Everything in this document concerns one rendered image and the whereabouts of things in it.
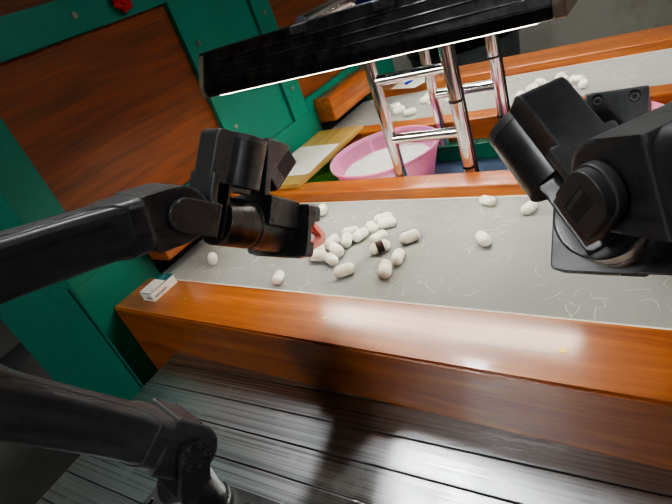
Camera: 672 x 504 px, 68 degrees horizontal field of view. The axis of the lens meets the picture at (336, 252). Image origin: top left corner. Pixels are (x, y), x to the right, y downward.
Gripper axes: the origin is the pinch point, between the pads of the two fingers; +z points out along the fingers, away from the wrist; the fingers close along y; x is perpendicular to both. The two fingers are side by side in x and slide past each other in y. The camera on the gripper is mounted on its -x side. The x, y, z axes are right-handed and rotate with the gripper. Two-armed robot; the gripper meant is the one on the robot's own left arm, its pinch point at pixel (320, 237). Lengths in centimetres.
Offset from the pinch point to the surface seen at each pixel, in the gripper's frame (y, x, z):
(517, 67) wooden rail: -2, -56, 82
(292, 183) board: 33.0, -15.2, 30.9
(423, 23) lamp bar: -14.0, -28.2, 0.4
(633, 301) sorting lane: -38.0, 5.8, 11.3
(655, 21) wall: -24, -137, 240
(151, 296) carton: 36.9, 11.6, -1.3
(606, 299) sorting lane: -35.2, 5.8, 11.3
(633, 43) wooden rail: -30, -57, 82
